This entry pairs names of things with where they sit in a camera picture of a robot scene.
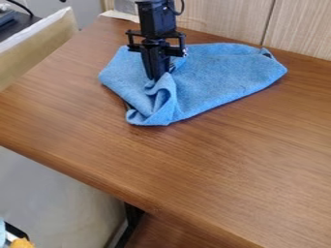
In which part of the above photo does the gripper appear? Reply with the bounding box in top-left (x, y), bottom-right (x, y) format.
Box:
top-left (124, 29), bottom-right (190, 81)

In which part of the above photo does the blue cloth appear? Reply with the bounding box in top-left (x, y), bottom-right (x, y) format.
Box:
top-left (97, 42), bottom-right (288, 127)

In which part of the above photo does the cardboard box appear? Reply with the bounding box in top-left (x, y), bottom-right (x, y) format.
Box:
top-left (0, 6), bottom-right (80, 93)

